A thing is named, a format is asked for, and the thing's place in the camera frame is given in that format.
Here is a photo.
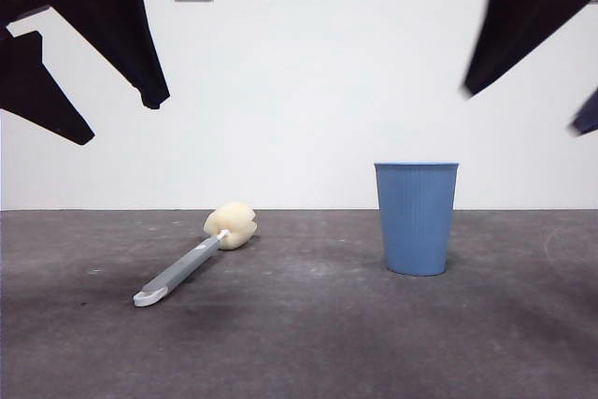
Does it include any sponge cup brush grey handle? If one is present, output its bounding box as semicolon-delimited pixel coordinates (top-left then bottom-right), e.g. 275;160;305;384
133;201;258;310

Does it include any blue ribbed plastic cup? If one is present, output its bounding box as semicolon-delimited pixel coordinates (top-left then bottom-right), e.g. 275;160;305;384
373;161;461;278

